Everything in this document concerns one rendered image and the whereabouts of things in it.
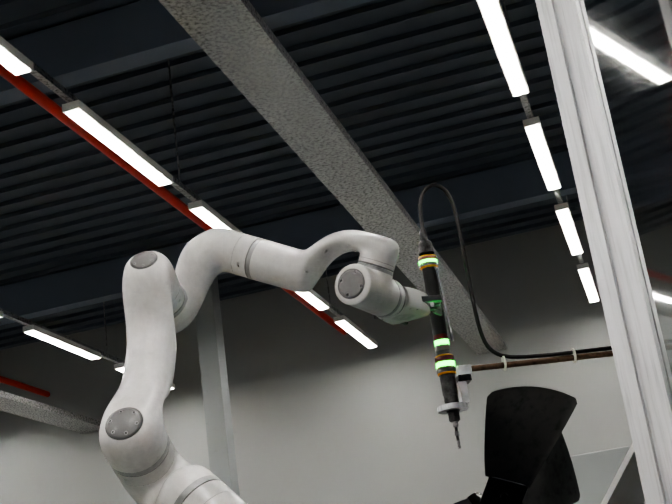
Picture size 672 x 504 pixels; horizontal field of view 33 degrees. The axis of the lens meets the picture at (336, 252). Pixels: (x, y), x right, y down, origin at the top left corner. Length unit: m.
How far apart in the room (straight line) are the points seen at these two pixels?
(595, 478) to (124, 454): 6.19
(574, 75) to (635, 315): 0.26
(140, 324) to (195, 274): 0.19
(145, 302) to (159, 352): 0.11
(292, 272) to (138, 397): 0.42
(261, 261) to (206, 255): 0.13
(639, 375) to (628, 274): 0.09
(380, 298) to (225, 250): 0.36
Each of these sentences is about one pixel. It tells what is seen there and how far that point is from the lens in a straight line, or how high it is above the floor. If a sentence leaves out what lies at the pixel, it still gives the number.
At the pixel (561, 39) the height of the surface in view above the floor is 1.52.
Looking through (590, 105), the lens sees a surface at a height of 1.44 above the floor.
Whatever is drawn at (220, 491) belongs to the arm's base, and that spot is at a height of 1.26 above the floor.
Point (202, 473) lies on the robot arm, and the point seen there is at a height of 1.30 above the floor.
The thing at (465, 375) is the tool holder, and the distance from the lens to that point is 2.58.
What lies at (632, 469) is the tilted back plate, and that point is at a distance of 2.49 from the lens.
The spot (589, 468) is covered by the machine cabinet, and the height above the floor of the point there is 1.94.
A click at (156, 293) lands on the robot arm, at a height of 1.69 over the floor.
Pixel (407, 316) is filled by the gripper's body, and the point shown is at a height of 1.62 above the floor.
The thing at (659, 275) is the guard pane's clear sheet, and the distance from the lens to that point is 1.29.
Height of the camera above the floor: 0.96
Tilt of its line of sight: 19 degrees up
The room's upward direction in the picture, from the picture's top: 8 degrees counter-clockwise
